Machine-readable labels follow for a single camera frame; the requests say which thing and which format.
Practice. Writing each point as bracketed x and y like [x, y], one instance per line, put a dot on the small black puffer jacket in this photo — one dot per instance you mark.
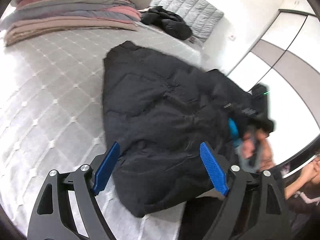
[170, 22]

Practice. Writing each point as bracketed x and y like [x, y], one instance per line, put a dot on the white wall socket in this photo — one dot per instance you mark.
[232, 37]

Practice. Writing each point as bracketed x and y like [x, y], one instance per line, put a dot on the large black puffer jacket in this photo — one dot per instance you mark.
[155, 105]

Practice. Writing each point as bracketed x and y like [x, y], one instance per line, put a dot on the person's upper body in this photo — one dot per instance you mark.
[305, 195]

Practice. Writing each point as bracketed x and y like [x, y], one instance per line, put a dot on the person's right hand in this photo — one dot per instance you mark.
[267, 152]

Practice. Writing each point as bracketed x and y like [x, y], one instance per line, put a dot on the small patterned item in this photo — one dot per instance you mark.
[192, 39]

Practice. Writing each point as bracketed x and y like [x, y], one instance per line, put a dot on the bed with grey quilted cover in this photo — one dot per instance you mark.
[50, 92]

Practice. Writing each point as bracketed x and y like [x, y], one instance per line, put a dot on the grey padded headboard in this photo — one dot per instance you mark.
[190, 7]

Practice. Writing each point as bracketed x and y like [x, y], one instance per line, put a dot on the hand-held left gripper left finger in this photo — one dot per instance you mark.
[106, 167]

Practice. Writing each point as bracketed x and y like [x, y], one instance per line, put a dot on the tan folded blanket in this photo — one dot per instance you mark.
[50, 27]

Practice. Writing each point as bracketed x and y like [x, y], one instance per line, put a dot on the blue-grey folded quilt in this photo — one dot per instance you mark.
[62, 11]

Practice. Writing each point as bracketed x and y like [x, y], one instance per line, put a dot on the pink folded blanket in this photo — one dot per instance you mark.
[122, 11]

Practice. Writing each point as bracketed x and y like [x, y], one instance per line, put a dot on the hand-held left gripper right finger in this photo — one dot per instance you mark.
[215, 172]

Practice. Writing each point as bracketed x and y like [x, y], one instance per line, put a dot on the white and grey wardrobe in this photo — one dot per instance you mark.
[287, 62]

